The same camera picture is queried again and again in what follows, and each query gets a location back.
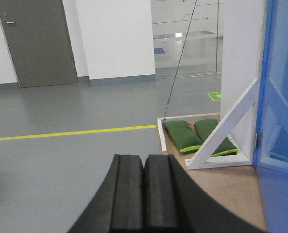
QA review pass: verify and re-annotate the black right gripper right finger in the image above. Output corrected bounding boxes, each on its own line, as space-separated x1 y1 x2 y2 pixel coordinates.
144 154 262 233

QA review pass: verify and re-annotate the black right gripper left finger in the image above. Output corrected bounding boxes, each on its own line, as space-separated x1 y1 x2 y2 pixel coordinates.
69 154 144 233

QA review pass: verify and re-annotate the plywood platform of blue door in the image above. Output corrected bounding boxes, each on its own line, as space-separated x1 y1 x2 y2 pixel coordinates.
164 131 267 233

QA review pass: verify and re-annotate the silver door hinge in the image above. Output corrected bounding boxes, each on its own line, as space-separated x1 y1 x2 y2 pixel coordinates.
254 133 261 149

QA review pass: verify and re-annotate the white triangular door brace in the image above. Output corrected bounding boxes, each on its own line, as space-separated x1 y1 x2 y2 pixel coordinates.
185 79 259 170

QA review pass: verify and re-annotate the blue door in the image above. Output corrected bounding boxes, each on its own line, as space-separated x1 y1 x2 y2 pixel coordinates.
254 0 288 233

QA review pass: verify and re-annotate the grey-brown room door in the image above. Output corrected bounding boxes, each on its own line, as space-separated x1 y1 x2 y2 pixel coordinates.
0 0 78 88

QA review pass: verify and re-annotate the green sandbag far left one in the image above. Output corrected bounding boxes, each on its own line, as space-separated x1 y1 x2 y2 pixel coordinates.
164 120 203 154

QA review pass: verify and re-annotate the green sandbag one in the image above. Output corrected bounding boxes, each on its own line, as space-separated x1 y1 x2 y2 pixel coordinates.
164 120 203 154
193 118 239 157

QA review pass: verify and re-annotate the white wooden edge beam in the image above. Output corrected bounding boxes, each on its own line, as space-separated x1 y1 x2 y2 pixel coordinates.
156 118 167 153

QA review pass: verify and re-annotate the green sandbag far right one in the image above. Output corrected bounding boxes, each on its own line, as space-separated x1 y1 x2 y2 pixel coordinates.
193 118 239 157

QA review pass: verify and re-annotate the white door frame panel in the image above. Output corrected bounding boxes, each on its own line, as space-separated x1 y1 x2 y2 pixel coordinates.
220 0 269 156

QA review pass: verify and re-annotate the black hanging cable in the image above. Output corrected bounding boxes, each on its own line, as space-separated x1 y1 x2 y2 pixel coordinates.
162 0 198 122

